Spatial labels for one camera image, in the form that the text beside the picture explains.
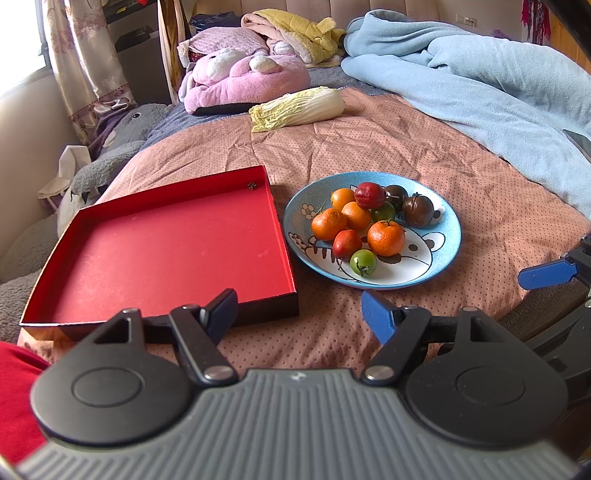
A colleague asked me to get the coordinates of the green tomato back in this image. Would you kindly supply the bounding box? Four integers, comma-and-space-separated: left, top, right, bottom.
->
370, 201, 397, 222

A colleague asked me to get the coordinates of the red sleeve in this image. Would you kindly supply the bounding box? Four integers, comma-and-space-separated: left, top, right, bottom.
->
0, 342, 50, 464

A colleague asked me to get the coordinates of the pink plush rabbit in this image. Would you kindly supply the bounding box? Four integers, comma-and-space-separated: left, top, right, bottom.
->
177, 27, 311, 114

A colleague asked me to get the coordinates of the mandarin with leafy stem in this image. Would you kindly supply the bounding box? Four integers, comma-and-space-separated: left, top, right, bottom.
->
311, 208, 346, 242

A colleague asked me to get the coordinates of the green tomato front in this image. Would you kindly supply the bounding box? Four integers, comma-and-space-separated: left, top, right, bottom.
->
349, 249, 377, 277

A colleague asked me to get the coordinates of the grey plush toy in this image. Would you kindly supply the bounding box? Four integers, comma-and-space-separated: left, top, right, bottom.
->
1, 103, 172, 343

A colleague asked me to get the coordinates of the light blue blanket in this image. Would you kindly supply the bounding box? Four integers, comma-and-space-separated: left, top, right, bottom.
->
342, 9, 590, 216

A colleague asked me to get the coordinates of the round orange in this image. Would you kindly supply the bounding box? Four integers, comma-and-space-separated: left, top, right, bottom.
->
341, 201, 372, 232

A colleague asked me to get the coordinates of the dark tomato small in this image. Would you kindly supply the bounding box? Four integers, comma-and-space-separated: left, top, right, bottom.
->
384, 185, 408, 213

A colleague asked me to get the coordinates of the dark red plum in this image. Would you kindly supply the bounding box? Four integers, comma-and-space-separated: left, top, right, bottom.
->
353, 182, 386, 210

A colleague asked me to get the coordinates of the floral curtain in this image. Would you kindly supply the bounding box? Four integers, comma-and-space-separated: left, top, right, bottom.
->
41, 0, 135, 144

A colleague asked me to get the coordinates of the green tomato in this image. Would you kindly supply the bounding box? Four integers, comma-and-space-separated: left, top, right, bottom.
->
370, 201, 397, 222
349, 249, 377, 277

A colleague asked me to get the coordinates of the large orange with stem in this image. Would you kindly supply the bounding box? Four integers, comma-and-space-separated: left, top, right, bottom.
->
367, 221, 406, 257

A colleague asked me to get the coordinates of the dark tomato large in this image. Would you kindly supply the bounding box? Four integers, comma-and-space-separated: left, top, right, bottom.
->
403, 193, 435, 228

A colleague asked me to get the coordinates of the yellow blanket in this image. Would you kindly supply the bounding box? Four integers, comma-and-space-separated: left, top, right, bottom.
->
240, 9, 346, 68

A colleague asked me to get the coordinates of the white tote bag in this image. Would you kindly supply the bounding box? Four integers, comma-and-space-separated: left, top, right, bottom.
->
37, 145, 91, 209

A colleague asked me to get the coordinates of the napa cabbage plush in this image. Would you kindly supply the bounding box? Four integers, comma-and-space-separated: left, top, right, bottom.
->
249, 86, 345, 133

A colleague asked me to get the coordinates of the red shallow box tray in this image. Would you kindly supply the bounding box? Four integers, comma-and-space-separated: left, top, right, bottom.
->
20, 166, 298, 340

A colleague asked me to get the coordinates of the small red apple fruit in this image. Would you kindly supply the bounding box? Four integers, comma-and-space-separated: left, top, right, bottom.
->
332, 229, 363, 259

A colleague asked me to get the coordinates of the small orange kumquat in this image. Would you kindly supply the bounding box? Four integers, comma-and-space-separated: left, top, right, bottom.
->
331, 188, 355, 211

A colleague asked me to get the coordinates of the blue cartoon plate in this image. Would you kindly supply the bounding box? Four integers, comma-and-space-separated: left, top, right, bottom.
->
283, 171, 462, 290

